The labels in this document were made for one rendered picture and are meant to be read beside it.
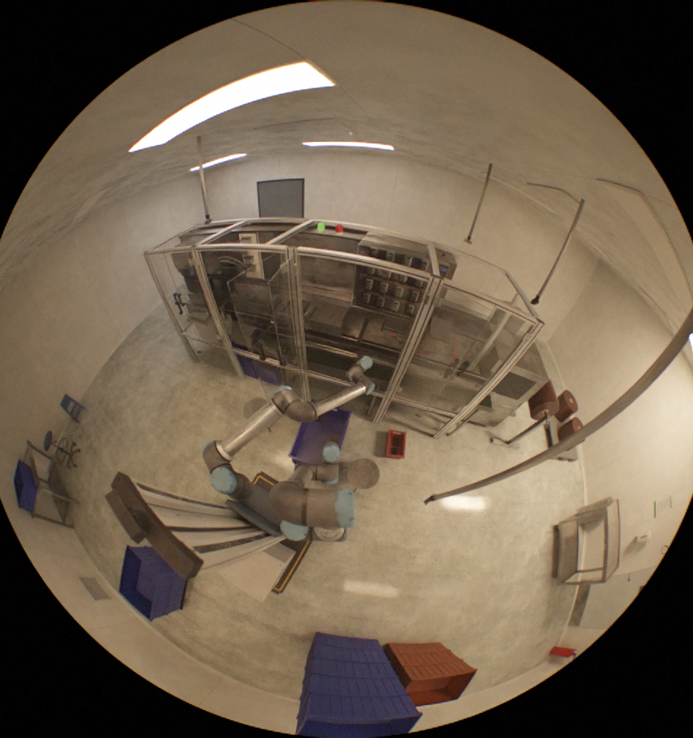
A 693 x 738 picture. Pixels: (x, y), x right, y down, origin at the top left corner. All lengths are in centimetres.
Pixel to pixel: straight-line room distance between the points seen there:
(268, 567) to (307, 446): 120
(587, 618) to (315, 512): 487
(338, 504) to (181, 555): 42
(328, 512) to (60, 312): 510
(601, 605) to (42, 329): 955
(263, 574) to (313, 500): 99
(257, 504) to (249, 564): 42
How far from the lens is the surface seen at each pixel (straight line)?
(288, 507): 61
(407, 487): 240
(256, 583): 155
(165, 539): 60
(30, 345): 520
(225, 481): 131
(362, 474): 204
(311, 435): 216
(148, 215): 573
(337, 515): 60
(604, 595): 483
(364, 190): 452
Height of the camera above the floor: 224
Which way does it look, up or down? 52 degrees down
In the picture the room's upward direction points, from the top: 7 degrees clockwise
